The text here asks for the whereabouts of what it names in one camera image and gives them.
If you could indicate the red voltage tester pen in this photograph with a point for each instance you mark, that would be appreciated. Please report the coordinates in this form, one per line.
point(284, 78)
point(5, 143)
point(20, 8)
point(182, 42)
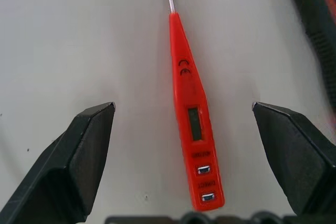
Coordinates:
point(189, 90)

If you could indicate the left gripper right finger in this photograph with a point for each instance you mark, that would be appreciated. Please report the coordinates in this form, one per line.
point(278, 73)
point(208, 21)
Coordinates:
point(294, 161)

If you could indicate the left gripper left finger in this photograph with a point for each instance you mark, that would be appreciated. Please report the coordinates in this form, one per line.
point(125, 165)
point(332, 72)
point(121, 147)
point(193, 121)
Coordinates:
point(60, 171)

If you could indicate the black plastic tool case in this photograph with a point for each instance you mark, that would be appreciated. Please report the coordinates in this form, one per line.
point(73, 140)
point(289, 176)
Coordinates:
point(320, 11)

